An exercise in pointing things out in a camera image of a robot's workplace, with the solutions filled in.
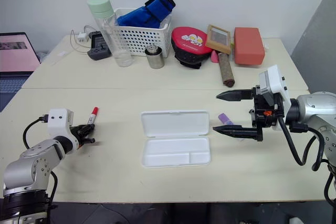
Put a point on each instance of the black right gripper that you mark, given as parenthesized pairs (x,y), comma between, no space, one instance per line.
(265,115)

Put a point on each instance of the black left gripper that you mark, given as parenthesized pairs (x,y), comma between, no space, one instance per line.
(76,136)

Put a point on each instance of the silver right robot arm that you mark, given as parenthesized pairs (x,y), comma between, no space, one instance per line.
(315,111)

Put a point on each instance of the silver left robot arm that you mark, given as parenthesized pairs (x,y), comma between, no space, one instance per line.
(29,165)

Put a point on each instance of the red marker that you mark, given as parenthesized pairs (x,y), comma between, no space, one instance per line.
(93,112)

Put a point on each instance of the white plastic pencil case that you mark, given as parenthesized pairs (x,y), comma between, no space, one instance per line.
(175,140)

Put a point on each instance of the small purple eraser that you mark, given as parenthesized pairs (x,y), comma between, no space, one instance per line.
(225,119)

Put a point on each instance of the brown cylindrical roll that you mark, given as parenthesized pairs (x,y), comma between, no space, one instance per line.
(227,72)

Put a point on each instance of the small pink cone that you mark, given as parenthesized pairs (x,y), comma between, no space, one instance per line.
(214,58)

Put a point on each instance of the orange rectangular box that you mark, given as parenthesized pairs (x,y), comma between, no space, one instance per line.
(248,47)

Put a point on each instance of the red and black pouch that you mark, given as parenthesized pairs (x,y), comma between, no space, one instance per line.
(189,43)

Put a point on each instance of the clear bottle with green lid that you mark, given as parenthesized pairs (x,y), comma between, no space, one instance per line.
(115,45)

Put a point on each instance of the white charger plug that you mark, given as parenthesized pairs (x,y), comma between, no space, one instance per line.
(82,37)

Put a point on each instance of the small metal canister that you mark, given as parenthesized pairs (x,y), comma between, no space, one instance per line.
(155,57)

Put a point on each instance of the open laptop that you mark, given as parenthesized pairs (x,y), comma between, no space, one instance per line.
(15,58)

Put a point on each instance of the white perforated plastic basket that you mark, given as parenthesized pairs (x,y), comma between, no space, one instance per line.
(139,39)

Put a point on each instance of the grey partition panel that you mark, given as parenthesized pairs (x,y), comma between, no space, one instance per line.
(317,37)

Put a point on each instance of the blue fabric wrap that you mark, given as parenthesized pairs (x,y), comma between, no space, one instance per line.
(147,15)

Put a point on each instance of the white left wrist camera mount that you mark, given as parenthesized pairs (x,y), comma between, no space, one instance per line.
(58,121)

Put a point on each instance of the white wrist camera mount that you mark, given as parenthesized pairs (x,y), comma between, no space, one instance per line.
(58,121)
(274,82)

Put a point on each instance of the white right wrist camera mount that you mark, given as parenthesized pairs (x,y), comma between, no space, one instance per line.
(274,82)

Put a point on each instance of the wooden picture frame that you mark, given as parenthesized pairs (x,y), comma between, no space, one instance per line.
(218,39)

